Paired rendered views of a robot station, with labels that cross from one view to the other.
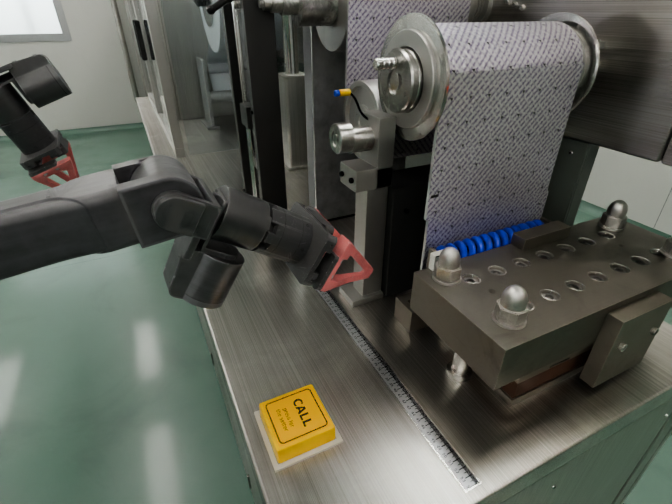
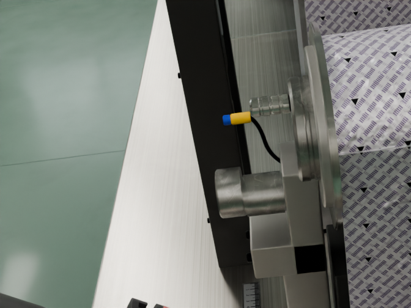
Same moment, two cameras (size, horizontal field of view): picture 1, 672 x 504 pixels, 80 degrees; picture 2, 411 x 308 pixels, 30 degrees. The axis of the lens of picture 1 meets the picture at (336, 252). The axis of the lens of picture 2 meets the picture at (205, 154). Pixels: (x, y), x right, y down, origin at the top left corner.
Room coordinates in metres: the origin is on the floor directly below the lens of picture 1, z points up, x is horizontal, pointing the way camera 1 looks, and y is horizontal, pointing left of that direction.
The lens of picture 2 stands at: (0.11, -0.27, 1.53)
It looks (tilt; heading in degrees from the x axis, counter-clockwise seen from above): 32 degrees down; 33
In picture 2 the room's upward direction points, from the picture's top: 11 degrees counter-clockwise
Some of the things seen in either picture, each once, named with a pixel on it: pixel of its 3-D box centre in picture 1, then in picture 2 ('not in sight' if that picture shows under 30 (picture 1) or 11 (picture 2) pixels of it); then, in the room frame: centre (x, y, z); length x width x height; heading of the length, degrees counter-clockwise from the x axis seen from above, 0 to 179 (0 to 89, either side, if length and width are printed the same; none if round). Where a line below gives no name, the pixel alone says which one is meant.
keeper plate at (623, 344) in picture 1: (627, 340); not in sight; (0.38, -0.37, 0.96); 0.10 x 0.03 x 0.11; 116
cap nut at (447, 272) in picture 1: (448, 263); not in sight; (0.43, -0.14, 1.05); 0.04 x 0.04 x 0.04
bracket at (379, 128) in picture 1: (362, 216); (293, 302); (0.56, -0.04, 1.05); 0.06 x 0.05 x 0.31; 116
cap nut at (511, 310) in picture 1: (513, 303); not in sight; (0.35, -0.19, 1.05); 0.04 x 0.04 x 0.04
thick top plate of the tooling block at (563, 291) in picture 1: (564, 283); not in sight; (0.46, -0.32, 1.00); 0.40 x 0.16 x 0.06; 116
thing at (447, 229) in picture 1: (486, 230); not in sight; (0.55, -0.23, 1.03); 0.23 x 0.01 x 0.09; 116
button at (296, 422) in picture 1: (296, 421); not in sight; (0.30, 0.05, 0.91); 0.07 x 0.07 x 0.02; 26
